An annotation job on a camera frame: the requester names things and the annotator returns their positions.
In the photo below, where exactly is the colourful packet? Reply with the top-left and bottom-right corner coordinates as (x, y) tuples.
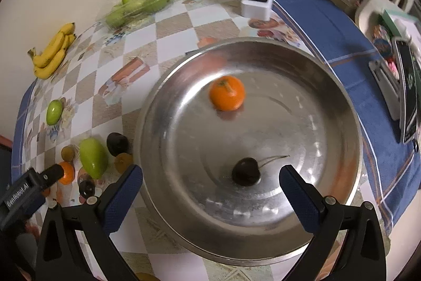
(372, 24), (393, 58)

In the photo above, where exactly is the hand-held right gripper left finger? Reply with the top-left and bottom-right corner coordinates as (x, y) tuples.
(36, 164), (143, 281)

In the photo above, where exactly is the dark purple plum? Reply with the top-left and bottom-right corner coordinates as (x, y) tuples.
(106, 132), (129, 157)

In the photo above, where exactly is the bunch of yellow bananas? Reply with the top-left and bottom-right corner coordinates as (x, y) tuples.
(27, 22), (77, 80)

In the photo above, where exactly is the dark cherry with stem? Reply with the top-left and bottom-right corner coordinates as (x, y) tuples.
(231, 154), (290, 188)

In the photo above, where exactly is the small green mango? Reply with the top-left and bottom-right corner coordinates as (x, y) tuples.
(45, 99), (64, 126)

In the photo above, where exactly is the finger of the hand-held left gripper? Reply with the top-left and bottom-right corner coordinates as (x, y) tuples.
(39, 165), (65, 187)

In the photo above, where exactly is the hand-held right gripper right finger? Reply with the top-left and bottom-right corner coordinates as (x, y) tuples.
(279, 164), (387, 281)

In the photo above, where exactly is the small brown longan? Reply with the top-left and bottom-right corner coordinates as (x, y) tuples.
(114, 152), (134, 174)
(61, 146), (76, 162)

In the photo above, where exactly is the black smartphone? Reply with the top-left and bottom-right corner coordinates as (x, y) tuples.
(393, 37), (421, 145)

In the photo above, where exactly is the orange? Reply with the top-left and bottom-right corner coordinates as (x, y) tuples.
(57, 161), (76, 185)
(208, 75), (246, 112)

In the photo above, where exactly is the small dark round fruit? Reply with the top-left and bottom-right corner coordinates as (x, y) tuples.
(79, 179), (96, 199)

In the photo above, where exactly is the white phone stand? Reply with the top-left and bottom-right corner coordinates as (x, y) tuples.
(368, 59), (403, 120)

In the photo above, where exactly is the large metal bowl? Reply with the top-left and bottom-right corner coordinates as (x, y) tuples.
(133, 37), (364, 267)

